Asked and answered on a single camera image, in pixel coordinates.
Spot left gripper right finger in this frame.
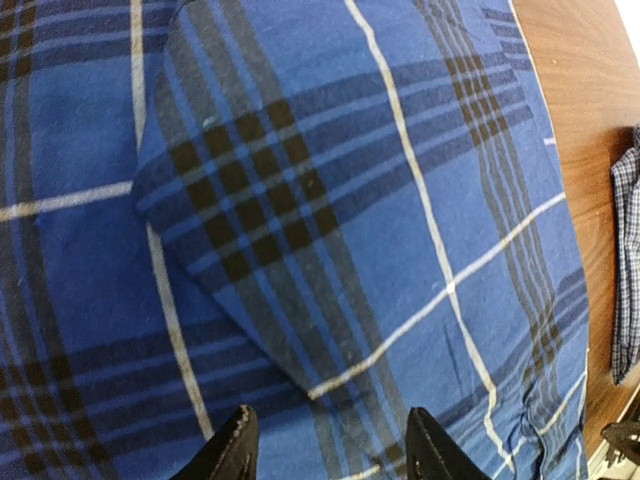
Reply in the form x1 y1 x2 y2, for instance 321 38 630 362
405 407 490 480

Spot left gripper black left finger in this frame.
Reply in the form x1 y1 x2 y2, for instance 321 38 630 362
171 405 259 480

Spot blue plaid long sleeve shirt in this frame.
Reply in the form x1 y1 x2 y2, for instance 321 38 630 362
1 1 589 479

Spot light blue checked folded shirt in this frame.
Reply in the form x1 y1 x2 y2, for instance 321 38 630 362
610 127 639 385

